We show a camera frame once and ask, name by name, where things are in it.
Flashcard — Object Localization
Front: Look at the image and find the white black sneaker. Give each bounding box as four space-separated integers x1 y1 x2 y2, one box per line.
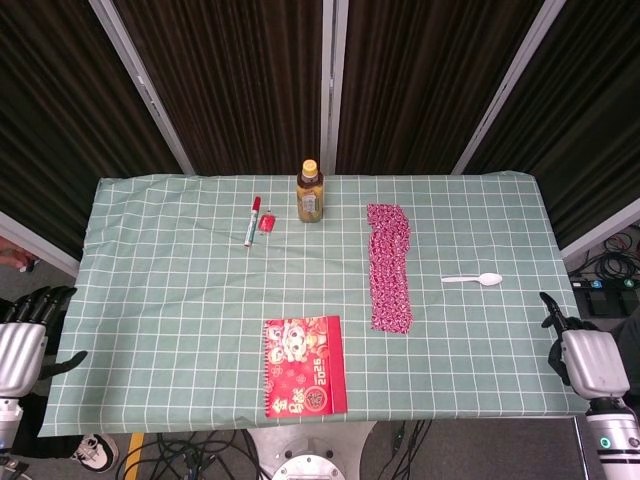
71 433 120 474

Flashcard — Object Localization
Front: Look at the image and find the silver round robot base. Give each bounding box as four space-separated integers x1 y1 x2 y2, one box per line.
248 422 377 480

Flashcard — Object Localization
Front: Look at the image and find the pink patterned cloth strip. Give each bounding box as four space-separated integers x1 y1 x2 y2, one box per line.
366 202 414 334

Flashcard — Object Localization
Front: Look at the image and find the yellow cap tea bottle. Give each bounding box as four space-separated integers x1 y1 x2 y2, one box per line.
295 159 326 224

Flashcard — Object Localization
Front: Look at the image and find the black trouser leg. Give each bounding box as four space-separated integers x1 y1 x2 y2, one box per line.
9 392 84 457

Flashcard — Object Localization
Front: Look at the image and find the green white checked tablecloth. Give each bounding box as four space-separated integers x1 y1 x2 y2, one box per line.
37 171 629 439

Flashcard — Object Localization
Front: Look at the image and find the black foot pedal box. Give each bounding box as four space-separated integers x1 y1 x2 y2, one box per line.
572 278 640 316

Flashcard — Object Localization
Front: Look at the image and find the dark brown curtain panel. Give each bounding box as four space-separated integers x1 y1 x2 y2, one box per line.
0 0 184 261
464 0 640 251
112 0 326 176
337 0 546 176

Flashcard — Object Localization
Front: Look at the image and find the bare human hand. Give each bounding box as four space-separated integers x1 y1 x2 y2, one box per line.
0 237 37 274

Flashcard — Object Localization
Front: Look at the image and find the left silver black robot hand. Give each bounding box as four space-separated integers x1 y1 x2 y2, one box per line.
0 286 89 399

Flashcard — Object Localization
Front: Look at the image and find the red white marker pen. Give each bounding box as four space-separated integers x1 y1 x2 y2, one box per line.
243 196 263 248

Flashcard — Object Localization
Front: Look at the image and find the black cable tangle by wall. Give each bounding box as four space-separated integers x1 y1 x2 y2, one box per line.
569 224 640 282

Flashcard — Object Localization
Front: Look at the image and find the white partition frame post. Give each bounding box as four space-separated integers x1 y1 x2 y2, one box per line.
452 0 569 175
89 0 196 176
322 0 349 176
0 209 81 279
562 197 640 261

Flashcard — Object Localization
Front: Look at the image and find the red 2026 spiral calendar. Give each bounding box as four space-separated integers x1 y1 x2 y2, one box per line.
263 315 349 420

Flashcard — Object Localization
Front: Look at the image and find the black cable bundle under table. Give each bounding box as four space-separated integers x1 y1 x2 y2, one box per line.
117 429 266 480

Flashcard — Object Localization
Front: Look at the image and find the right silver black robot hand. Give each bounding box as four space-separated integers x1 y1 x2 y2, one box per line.
538 292 631 401

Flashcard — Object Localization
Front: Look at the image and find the white plastic spoon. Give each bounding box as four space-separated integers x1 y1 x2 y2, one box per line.
440 272 504 288

